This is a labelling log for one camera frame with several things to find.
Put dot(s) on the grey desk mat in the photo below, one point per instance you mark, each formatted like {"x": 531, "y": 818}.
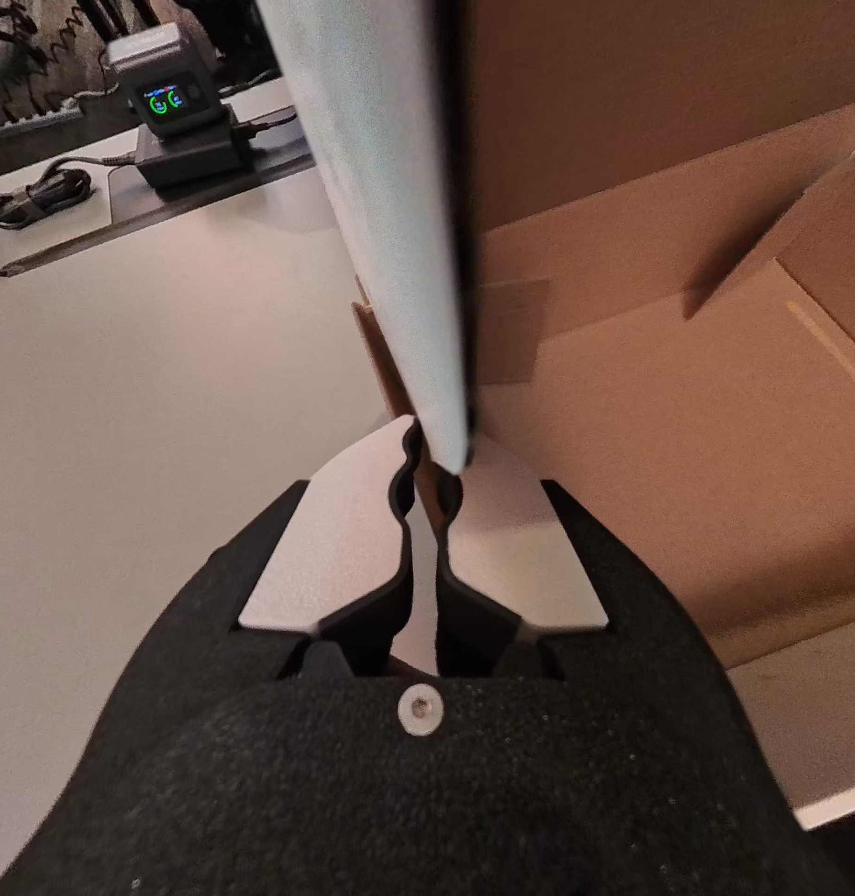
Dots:
{"x": 189, "y": 206}

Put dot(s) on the grey power strip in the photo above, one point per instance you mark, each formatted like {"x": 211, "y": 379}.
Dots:
{"x": 28, "y": 120}

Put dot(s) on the black charging dock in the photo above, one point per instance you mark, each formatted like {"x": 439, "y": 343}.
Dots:
{"x": 189, "y": 157}

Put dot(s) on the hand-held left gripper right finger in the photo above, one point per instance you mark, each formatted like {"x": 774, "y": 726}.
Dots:
{"x": 518, "y": 553}

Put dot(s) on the cardboard box with white lid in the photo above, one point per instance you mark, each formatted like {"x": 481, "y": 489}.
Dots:
{"x": 644, "y": 350}

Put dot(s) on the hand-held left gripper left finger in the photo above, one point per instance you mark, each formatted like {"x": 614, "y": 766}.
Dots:
{"x": 329, "y": 546}

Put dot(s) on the grey power bank with display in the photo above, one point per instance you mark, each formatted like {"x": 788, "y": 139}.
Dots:
{"x": 165, "y": 77}

